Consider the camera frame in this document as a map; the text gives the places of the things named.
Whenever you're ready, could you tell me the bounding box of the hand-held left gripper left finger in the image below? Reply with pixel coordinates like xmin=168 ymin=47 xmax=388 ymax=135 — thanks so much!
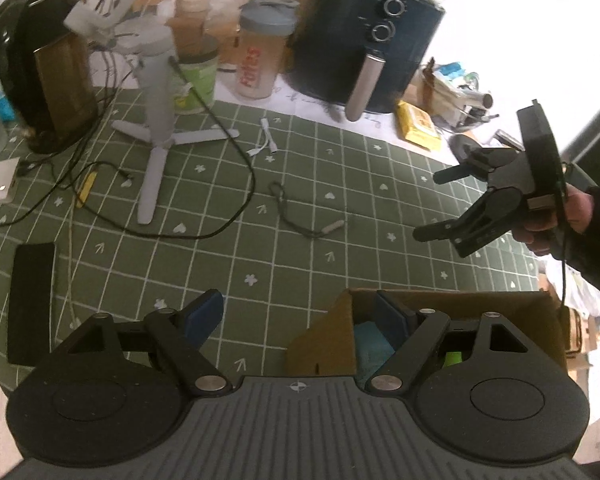
xmin=65 ymin=289 xmax=231 ymax=396

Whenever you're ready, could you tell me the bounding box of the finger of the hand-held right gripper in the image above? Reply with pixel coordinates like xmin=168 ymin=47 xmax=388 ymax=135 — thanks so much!
xmin=432 ymin=142 xmax=523 ymax=184
xmin=412 ymin=186 xmax=530 ymax=260

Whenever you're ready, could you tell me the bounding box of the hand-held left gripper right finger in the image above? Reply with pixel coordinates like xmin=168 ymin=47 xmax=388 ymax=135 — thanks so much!
xmin=369 ymin=290 xmax=536 ymax=396

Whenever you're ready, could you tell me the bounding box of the cardboard box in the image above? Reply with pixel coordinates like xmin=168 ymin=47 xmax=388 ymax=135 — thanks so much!
xmin=286 ymin=287 xmax=572 ymax=392

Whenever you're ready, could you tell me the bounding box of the person's right hand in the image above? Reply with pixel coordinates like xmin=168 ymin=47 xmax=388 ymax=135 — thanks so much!
xmin=512 ymin=186 xmax=596 ymax=257

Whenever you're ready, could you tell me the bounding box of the black kettle base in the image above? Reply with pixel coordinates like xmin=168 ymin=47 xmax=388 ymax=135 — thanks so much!
xmin=450 ymin=133 xmax=487 ymax=166

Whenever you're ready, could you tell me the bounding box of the yellow wet wipes pack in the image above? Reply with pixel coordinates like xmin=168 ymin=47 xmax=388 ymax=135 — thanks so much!
xmin=396 ymin=101 xmax=444 ymax=151

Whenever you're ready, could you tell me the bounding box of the glass bowl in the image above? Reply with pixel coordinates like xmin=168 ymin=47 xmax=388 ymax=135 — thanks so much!
xmin=424 ymin=60 xmax=497 ymax=132

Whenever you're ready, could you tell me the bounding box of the green grid tablecloth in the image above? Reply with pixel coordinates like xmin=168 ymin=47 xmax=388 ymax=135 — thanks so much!
xmin=0 ymin=87 xmax=571 ymax=392

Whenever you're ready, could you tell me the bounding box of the black phone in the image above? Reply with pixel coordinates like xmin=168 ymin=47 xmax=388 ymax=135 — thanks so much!
xmin=7 ymin=242 xmax=57 ymax=366

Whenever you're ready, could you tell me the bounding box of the black air fryer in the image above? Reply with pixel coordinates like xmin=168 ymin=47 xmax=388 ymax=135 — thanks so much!
xmin=285 ymin=0 xmax=447 ymax=122

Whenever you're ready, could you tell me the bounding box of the white gimbal tripod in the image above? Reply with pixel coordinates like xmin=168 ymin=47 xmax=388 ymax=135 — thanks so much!
xmin=63 ymin=0 xmax=241 ymax=225

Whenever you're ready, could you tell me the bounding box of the green label jar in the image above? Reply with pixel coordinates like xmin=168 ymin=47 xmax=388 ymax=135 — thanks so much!
xmin=172 ymin=35 xmax=220 ymax=115

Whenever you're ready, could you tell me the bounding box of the grey lid shaker bottle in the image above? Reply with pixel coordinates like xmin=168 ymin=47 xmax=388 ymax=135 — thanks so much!
xmin=234 ymin=0 xmax=299 ymax=101

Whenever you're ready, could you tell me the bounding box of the black lanyard cord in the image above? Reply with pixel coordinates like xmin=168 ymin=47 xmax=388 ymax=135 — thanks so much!
xmin=269 ymin=182 xmax=349 ymax=239

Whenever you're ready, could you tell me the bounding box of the thin black cable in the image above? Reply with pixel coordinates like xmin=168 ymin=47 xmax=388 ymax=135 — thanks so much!
xmin=0 ymin=57 xmax=257 ymax=241

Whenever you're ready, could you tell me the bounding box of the white adapter cable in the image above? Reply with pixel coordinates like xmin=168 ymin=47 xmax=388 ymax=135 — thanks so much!
xmin=247 ymin=117 xmax=281 ymax=157

